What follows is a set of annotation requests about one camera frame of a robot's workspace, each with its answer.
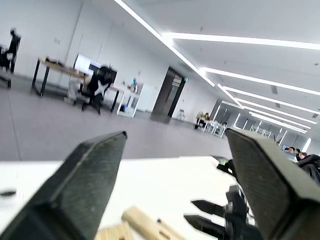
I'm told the white rack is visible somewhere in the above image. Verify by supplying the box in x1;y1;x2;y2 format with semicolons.
116;83;145;119

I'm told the computer monitor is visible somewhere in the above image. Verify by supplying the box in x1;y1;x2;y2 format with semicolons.
74;52;95;75

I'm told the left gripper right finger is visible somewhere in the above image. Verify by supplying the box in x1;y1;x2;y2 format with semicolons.
225;128;320;240

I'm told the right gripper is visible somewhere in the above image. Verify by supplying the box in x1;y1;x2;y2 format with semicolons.
183;184;263;240

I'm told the wooden bar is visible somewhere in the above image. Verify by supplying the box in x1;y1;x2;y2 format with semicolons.
94;221;136;240
121;205;187;240

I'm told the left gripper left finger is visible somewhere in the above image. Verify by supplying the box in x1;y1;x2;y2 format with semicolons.
0;130;128;240

